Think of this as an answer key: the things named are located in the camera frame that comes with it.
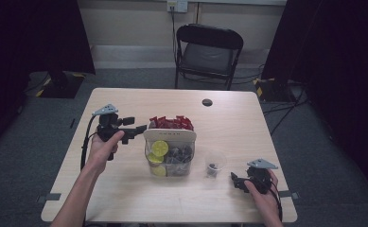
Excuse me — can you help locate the person's left hand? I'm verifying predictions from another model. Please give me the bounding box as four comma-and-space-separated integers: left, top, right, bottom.
85, 130, 126, 177

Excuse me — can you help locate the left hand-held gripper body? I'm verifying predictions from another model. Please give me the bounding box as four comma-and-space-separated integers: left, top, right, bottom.
91, 103, 123, 162

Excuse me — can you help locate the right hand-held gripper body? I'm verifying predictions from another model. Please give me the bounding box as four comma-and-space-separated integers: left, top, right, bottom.
245, 158, 279, 195

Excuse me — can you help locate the person's right hand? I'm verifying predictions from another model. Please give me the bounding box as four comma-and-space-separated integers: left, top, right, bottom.
243, 169, 282, 219

